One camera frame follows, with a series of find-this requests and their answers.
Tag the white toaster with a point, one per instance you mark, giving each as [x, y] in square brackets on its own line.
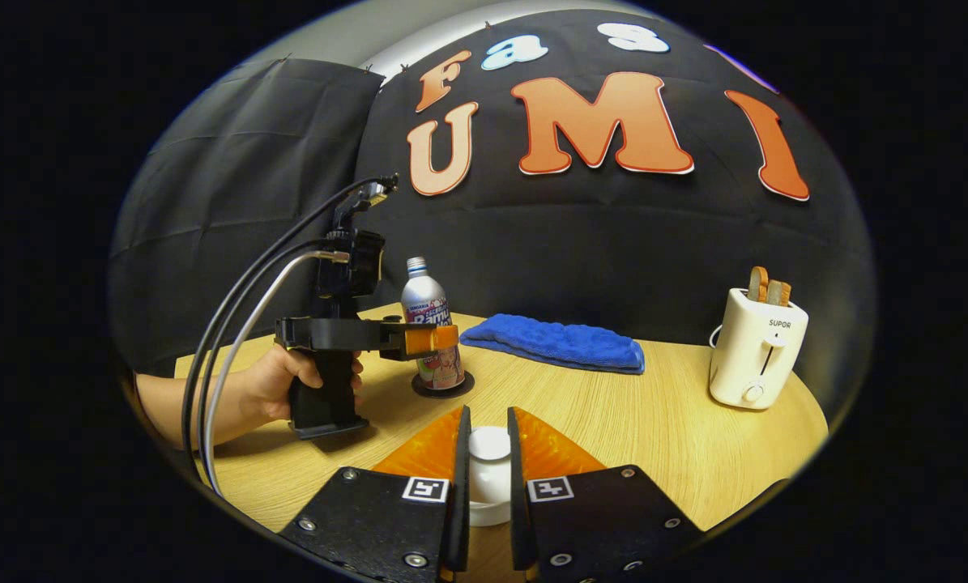
[755, 356]

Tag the dark round coaster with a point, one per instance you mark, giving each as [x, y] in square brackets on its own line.
[451, 389]

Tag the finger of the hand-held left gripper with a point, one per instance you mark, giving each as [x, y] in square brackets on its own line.
[431, 338]

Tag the silver water bottle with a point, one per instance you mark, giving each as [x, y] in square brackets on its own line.
[427, 312]

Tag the black backdrop cloth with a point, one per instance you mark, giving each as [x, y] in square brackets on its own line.
[613, 243]

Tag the blue towel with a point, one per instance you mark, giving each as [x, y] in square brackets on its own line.
[556, 342]

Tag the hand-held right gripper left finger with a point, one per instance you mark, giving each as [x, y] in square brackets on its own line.
[461, 486]

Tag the plain black side cloth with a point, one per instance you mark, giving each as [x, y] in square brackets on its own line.
[232, 202]

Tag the white teacup lid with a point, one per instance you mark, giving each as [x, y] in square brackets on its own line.
[489, 444]

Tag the toast bread slice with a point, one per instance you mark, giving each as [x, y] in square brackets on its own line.
[779, 293]
[757, 283]

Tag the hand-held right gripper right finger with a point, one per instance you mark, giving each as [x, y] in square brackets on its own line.
[518, 486]

